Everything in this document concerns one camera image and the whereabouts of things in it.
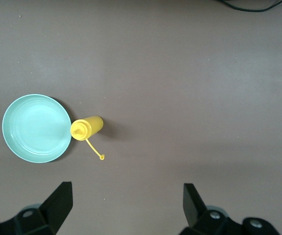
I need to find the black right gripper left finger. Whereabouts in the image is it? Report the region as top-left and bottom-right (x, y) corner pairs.
(0, 181), (74, 235)

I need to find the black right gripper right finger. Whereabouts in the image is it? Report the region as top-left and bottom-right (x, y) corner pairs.
(182, 183), (282, 235)

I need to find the yellow mustard squeeze bottle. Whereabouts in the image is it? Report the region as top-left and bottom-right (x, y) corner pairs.
(70, 115), (106, 162)

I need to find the green round plate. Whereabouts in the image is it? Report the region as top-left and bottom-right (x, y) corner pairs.
(1, 94), (73, 164)

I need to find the black looped floor cable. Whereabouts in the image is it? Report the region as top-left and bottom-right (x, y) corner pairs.
(216, 0), (282, 13)

